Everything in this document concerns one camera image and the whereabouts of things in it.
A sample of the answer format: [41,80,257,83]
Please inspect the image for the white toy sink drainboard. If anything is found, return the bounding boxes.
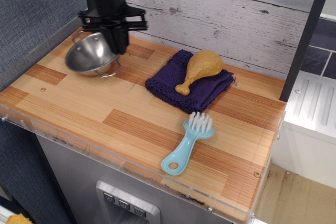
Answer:
[271,71,335,188]

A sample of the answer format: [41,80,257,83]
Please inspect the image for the light blue dish brush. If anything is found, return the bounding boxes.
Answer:
[161,112,215,176]

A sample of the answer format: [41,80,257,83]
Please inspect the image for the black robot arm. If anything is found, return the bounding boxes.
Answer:
[78,0,148,55]

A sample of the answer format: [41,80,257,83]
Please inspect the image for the dark grey right post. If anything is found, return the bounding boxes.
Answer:
[279,0,326,102]

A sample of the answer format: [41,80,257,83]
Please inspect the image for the stainless steel bowl with handles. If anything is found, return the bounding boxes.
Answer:
[65,31,122,78]

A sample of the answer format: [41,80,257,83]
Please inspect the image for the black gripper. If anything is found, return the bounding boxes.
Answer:
[78,0,148,54]

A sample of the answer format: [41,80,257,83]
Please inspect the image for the clear acrylic table edge guard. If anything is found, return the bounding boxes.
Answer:
[1,99,285,223]

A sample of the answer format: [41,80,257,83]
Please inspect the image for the grey dispenser button panel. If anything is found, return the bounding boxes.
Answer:
[96,180,161,223]

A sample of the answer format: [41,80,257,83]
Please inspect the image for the yellow object at corner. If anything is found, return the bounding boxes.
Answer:
[6,214,33,224]

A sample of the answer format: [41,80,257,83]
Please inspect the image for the purple folded cloth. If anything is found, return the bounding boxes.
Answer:
[145,50,234,113]

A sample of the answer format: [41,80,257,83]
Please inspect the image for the plastic toy chicken drumstick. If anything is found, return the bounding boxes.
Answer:
[175,50,224,96]

